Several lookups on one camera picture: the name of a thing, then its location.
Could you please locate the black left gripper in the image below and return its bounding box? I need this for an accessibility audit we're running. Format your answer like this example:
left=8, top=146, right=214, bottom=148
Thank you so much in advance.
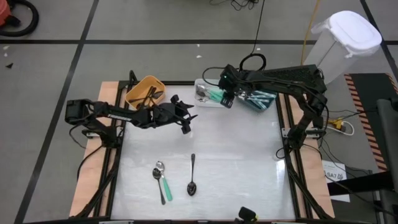
left=154, top=95, right=198, bottom=135

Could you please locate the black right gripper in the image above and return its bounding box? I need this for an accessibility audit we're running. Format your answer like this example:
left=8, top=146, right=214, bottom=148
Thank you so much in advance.
left=218, top=64, right=246, bottom=109

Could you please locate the green handled silver spoon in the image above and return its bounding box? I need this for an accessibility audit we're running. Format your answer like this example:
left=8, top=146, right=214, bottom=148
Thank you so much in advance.
left=208, top=88, right=225, bottom=102
left=196, top=83, right=224, bottom=98
left=198, top=91, right=225, bottom=103
left=155, top=161, right=174, bottom=202

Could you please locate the black spoon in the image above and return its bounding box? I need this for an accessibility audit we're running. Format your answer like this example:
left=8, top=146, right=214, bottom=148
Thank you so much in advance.
left=187, top=153, right=198, bottom=197
left=152, top=167, right=167, bottom=205
left=146, top=86, right=158, bottom=108
left=136, top=86, right=153, bottom=110
left=129, top=91, right=165, bottom=104
left=139, top=86, right=156, bottom=110

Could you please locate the white plastic bin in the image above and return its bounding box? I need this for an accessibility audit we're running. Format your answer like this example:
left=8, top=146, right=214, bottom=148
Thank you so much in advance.
left=194, top=78, right=231, bottom=109

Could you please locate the teal plastic bin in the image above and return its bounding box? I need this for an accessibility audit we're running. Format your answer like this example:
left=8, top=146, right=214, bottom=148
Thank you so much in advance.
left=236, top=90, right=278, bottom=113

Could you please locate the orange plastic bin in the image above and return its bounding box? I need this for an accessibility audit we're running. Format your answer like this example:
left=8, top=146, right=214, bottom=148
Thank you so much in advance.
left=124, top=75, right=167, bottom=110

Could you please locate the black perforated computer case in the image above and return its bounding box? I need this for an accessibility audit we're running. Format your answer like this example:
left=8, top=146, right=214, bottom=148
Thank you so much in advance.
left=241, top=64, right=328, bottom=106

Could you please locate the light wooden side board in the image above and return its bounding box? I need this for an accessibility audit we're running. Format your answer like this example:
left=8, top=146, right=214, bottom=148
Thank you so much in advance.
left=285, top=81, right=336, bottom=218
left=68, top=81, right=125, bottom=218

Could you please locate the white power adapter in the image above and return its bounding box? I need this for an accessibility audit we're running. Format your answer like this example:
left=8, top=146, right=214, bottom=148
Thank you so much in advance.
left=83, top=129, right=101, bottom=139

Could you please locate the yellow power plug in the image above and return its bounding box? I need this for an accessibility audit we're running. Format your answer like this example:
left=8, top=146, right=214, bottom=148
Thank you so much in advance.
left=328, top=118, right=343, bottom=130

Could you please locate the small black yellow object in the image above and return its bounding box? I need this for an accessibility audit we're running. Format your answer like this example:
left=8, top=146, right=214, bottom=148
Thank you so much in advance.
left=238, top=206, right=258, bottom=223

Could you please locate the white lidded trash can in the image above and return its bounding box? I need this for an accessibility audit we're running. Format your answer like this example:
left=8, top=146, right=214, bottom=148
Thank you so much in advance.
left=303, top=10, right=383, bottom=85

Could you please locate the white paper label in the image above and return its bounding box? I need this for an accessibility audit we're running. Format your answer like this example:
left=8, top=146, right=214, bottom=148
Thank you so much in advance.
left=322, top=159, right=351, bottom=203

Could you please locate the hazard striped floor mat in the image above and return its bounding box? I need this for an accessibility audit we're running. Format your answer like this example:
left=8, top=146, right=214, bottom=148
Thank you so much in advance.
left=343, top=72, right=398, bottom=172

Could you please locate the dark grey equipment stand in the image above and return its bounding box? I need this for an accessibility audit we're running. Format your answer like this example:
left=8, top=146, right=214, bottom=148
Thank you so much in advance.
left=326, top=98, right=398, bottom=224

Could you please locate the orange vacuum cleaner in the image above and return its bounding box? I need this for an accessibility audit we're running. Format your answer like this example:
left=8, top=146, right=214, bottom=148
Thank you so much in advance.
left=0, top=0, right=11, bottom=26

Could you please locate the black hanging cable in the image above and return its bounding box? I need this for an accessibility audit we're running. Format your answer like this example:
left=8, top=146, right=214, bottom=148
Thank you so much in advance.
left=238, top=0, right=267, bottom=74

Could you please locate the black cable bundle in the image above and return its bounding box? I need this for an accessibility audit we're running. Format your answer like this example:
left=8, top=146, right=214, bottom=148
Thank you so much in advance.
left=208, top=0, right=259, bottom=11

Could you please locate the yellow hanging cable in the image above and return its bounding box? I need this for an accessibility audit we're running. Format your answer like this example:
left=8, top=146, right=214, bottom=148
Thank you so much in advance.
left=300, top=0, right=322, bottom=66

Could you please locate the white power cable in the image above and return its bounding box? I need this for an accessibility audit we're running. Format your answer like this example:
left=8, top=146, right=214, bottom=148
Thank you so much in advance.
left=337, top=120, right=355, bottom=136

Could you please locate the black vacuum hose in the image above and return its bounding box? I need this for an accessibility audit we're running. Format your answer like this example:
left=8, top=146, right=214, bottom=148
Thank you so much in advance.
left=0, top=0, right=40, bottom=38

